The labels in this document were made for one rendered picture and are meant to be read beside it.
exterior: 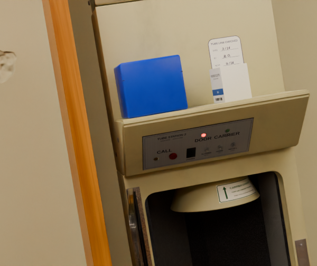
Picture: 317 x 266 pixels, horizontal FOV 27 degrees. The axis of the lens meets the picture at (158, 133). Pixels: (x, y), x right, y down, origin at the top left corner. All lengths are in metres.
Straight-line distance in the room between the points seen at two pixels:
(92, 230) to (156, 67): 0.28
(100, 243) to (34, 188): 0.53
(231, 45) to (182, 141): 0.21
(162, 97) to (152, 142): 0.08
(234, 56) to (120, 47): 0.21
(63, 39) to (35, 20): 0.53
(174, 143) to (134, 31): 0.21
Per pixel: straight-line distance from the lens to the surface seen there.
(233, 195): 1.24
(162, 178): 1.18
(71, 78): 1.07
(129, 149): 1.10
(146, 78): 1.07
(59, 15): 1.08
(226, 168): 1.21
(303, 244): 1.27
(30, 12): 1.61
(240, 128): 1.13
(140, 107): 1.06
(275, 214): 1.31
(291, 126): 1.18
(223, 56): 1.21
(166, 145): 1.11
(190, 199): 1.25
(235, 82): 1.12
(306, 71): 1.72
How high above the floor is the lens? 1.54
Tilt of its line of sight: 3 degrees down
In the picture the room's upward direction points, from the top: 9 degrees counter-clockwise
